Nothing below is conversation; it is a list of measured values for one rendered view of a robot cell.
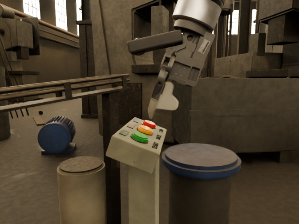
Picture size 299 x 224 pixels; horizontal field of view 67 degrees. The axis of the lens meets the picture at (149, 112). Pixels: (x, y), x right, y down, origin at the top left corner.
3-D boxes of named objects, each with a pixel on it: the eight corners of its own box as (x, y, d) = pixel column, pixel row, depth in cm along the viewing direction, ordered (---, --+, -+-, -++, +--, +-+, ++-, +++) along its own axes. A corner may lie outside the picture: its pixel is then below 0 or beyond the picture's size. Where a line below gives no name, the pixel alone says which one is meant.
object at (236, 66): (235, 116, 447) (238, 59, 431) (277, 128, 341) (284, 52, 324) (210, 117, 436) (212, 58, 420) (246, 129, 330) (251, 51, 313)
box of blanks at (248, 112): (187, 168, 187) (190, 74, 176) (167, 141, 269) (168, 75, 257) (301, 162, 200) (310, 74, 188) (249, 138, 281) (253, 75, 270)
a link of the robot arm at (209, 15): (179, -12, 42) (179, 5, 52) (169, 15, 43) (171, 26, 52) (225, 4, 41) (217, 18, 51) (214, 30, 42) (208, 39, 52)
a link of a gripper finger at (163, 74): (157, 101, 46) (172, 58, 44) (150, 98, 46) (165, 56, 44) (159, 98, 50) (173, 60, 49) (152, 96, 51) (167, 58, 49)
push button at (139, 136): (128, 141, 50) (131, 133, 50) (132, 136, 54) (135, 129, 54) (145, 147, 50) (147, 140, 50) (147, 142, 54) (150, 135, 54)
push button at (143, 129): (135, 133, 58) (137, 126, 57) (138, 129, 62) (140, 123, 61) (149, 138, 57) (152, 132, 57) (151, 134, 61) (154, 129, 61)
